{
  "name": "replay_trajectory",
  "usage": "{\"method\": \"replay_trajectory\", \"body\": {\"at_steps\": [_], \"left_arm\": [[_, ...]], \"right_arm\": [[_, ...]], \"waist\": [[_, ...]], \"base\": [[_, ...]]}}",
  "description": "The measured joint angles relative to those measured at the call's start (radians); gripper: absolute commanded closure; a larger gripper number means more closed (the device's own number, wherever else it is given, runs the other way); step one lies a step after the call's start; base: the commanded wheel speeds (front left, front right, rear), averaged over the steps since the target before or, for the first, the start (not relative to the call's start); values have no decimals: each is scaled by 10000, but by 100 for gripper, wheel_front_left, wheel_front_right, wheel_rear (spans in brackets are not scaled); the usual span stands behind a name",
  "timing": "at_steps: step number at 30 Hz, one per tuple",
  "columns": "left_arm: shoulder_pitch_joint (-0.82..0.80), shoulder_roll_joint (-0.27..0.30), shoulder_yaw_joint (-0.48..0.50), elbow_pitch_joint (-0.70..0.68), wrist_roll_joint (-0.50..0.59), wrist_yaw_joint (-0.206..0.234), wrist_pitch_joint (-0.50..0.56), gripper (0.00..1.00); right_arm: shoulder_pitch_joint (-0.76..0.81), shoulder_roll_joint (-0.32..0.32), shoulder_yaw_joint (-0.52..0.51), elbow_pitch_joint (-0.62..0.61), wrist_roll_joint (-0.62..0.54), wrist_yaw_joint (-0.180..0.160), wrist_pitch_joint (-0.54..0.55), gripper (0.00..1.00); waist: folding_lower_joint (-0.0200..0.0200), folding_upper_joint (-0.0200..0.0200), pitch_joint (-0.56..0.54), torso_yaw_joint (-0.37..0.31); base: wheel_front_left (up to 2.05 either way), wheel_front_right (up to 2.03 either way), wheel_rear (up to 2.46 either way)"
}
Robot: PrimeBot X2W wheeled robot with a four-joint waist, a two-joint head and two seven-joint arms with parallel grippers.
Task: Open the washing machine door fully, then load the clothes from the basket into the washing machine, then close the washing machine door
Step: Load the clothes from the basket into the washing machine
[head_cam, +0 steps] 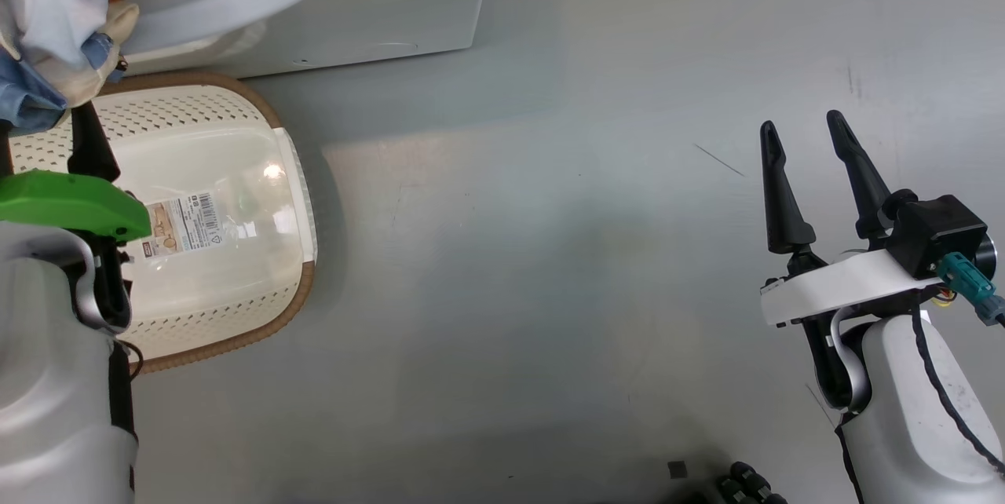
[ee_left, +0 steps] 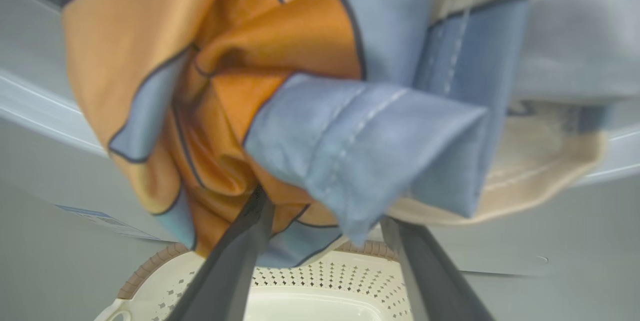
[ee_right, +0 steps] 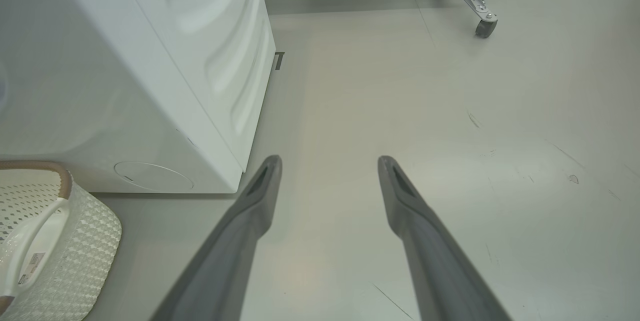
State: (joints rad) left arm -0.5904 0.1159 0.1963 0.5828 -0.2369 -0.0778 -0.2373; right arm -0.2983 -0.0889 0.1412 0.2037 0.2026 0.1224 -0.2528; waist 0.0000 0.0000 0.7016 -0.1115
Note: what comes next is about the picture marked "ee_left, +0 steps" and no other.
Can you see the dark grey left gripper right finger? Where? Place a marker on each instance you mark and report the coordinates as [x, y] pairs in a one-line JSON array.
[[430, 276]]

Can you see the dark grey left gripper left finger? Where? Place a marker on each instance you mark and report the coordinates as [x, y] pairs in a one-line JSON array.
[[230, 271]]

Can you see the blue cartoon garment beige trim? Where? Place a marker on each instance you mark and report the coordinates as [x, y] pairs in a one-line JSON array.
[[300, 111]]

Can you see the white perforated basket brown rim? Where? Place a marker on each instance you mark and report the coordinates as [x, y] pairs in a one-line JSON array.
[[320, 286]]

